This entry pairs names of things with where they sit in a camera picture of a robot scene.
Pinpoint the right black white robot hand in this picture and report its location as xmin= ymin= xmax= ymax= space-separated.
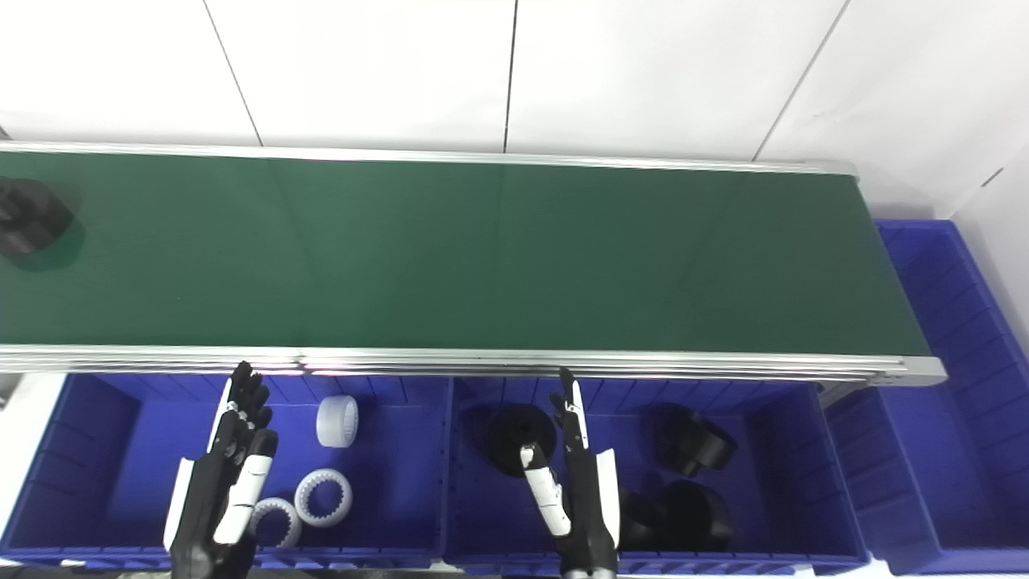
xmin=519 ymin=368 xmax=621 ymax=579

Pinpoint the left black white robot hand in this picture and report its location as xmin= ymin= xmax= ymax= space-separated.
xmin=163 ymin=362 xmax=280 ymax=579

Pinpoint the black round pulley part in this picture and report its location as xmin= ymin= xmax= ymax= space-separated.
xmin=654 ymin=404 xmax=737 ymax=478
xmin=618 ymin=487 xmax=668 ymax=552
xmin=0 ymin=179 xmax=75 ymax=257
xmin=659 ymin=481 xmax=733 ymax=552
xmin=486 ymin=404 xmax=558 ymax=478

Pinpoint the white toothed cylinder part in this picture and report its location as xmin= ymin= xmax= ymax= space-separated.
xmin=316 ymin=396 xmax=359 ymax=448

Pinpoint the blue bin with white parts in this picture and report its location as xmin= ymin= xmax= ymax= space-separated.
xmin=0 ymin=372 xmax=451 ymax=568

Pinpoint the blue bin with black parts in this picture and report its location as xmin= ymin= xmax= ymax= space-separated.
xmin=442 ymin=376 xmax=873 ymax=576

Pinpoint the green conveyor belt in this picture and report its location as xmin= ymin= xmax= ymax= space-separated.
xmin=0 ymin=141 xmax=948 ymax=407
xmin=0 ymin=150 xmax=933 ymax=359

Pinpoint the empty blue bin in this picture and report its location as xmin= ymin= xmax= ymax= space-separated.
xmin=824 ymin=219 xmax=1029 ymax=576

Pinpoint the white toothed ring part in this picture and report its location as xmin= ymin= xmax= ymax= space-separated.
xmin=249 ymin=498 xmax=303 ymax=548
xmin=294 ymin=469 xmax=354 ymax=528

